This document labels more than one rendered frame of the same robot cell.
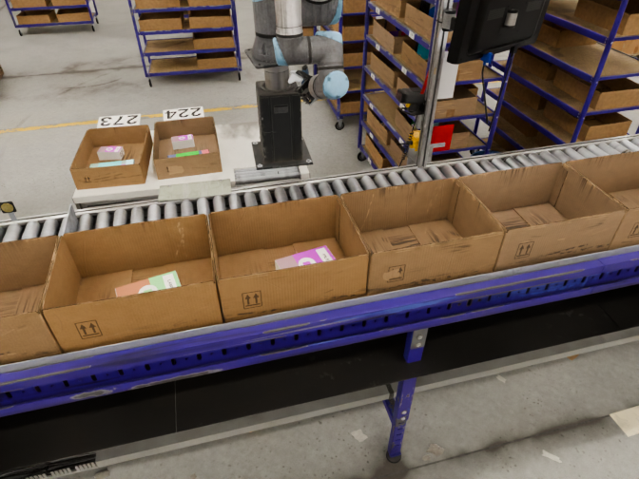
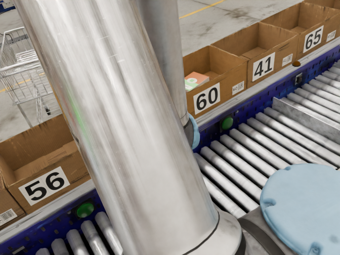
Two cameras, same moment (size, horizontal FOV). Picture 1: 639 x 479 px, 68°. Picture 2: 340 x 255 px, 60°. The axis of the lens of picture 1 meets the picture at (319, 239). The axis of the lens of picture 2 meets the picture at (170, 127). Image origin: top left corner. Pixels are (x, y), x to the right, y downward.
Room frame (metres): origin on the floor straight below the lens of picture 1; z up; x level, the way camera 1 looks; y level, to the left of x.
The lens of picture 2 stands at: (2.15, -0.02, 1.79)
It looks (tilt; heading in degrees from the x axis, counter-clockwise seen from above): 40 degrees down; 167
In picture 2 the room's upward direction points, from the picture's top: 11 degrees counter-clockwise
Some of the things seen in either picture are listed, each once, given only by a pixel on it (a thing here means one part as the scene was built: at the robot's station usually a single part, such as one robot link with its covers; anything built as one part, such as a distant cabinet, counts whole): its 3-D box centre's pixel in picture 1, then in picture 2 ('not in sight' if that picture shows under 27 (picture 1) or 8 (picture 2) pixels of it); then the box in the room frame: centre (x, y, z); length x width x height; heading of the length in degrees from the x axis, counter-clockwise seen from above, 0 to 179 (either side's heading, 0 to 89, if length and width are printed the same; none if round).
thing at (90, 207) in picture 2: not in sight; (85, 210); (1.33, -0.24, 0.81); 0.07 x 0.01 x 0.07; 104
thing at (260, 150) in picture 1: (279, 121); not in sight; (2.01, 0.18, 0.91); 0.26 x 0.26 x 0.33; 11
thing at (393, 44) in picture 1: (405, 34); not in sight; (3.10, -0.54, 0.99); 0.40 x 0.30 x 0.10; 12
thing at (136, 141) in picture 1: (114, 155); not in sight; (1.90, 0.92, 0.80); 0.38 x 0.28 x 0.10; 10
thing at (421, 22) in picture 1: (446, 19); not in sight; (2.64, -0.66, 1.19); 0.40 x 0.30 x 0.10; 14
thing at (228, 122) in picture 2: not in sight; (227, 123); (1.13, 0.52, 0.81); 0.07 x 0.01 x 0.07; 104
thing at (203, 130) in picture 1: (186, 145); not in sight; (1.99, 0.62, 0.80); 0.38 x 0.28 x 0.10; 14
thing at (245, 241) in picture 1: (285, 256); not in sight; (1.02, 0.10, 0.97); 0.39 x 0.29 x 0.17; 104
